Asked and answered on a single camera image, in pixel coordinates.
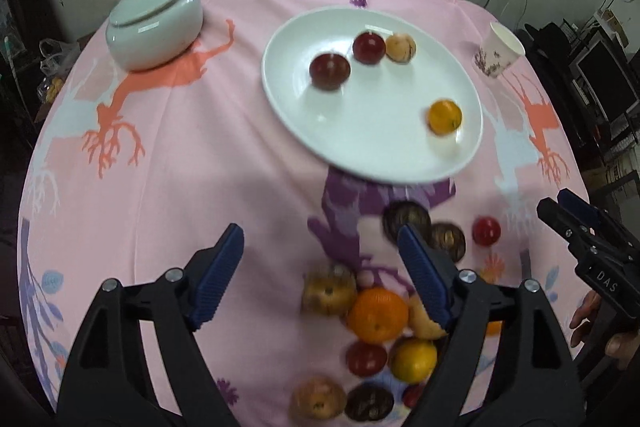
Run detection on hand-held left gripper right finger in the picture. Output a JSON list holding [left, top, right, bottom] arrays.
[[397, 223, 586, 427]]

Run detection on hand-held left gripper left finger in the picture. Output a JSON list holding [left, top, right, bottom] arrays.
[[57, 223, 246, 427]]

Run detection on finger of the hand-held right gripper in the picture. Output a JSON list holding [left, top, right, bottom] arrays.
[[557, 188, 640, 254], [537, 198, 608, 258]]

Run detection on orange tangerine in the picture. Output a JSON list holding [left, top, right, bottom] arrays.
[[347, 288, 410, 343]]

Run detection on yellow orange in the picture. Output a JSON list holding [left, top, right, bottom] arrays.
[[390, 338, 438, 383], [427, 99, 463, 136]]

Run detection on red cherry tomato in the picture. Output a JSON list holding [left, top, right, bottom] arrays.
[[472, 217, 502, 247], [401, 383, 426, 409], [346, 341, 388, 376]]

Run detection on dark water chestnut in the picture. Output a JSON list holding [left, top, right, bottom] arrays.
[[430, 223, 467, 264], [345, 382, 396, 424], [382, 202, 432, 243]]

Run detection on white oval plate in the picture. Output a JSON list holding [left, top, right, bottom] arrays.
[[261, 6, 483, 184]]

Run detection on person's right hand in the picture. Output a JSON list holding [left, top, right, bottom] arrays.
[[570, 291, 640, 358]]

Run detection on cardboard box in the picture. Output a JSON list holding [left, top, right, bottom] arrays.
[[582, 157, 640, 198]]

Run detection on pink printed tablecloth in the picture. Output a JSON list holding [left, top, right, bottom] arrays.
[[17, 0, 596, 427]]

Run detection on computer monitor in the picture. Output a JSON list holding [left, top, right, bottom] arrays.
[[575, 38, 640, 128]]

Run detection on printed paper cup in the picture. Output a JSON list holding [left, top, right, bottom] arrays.
[[472, 22, 527, 79]]

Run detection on dark red plum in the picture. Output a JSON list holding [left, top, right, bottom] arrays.
[[352, 32, 387, 66], [309, 52, 351, 92]]

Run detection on white lidded ceramic jar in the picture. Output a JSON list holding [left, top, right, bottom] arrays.
[[105, 0, 205, 72]]

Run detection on clear plastic bag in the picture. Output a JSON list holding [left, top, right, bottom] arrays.
[[39, 38, 78, 80]]

